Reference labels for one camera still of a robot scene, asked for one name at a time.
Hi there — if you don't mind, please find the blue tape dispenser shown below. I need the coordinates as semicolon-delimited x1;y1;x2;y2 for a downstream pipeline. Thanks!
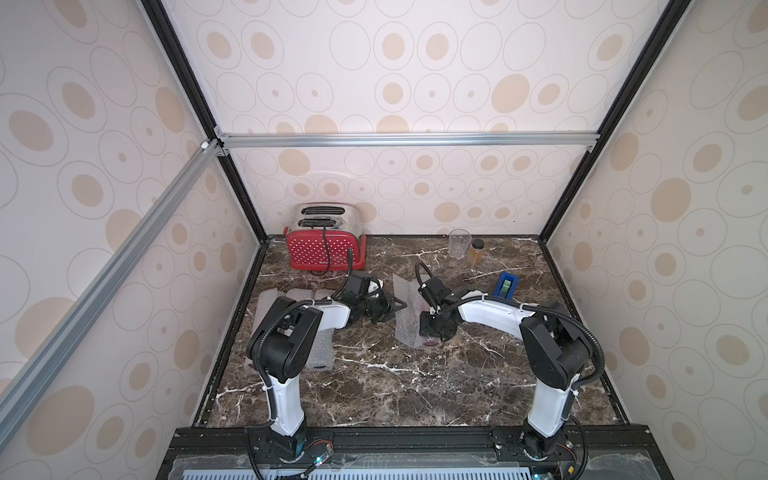
493;271;520;300

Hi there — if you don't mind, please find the single bubble wrap sheet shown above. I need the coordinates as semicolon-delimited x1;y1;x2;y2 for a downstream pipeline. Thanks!
244;289;286;376

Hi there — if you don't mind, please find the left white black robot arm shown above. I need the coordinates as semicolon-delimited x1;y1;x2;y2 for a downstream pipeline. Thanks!
247;251;407;460

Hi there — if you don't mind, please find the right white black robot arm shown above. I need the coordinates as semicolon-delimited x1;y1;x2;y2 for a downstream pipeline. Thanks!
415;262;605;460

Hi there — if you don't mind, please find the red perforated plastic basket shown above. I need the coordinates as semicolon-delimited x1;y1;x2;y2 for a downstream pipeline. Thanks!
286;228;367;272

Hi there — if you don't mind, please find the brown spice jar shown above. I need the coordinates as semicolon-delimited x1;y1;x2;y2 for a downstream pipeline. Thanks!
467;238;485;267

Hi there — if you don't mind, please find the clear drinking glass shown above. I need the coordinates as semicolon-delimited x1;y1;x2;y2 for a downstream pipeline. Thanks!
448;229;472;259

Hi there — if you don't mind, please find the silver toaster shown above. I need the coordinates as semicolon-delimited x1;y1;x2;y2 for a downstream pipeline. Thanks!
284;202;363;237

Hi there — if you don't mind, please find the horizontal aluminium bar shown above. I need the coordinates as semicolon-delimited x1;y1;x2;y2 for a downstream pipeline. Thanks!
219;131;600;150

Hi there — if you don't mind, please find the left diagonal aluminium bar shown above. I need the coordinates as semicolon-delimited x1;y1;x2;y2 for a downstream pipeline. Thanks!
1;139;222;448

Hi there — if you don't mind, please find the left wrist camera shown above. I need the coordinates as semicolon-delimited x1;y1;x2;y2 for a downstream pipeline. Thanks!
365;278;383;298

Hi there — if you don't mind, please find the black toaster power cord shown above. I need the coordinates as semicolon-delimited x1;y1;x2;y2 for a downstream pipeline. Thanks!
311;221;334;276

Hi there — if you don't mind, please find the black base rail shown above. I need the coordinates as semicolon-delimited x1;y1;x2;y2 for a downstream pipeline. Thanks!
157;425;672;479

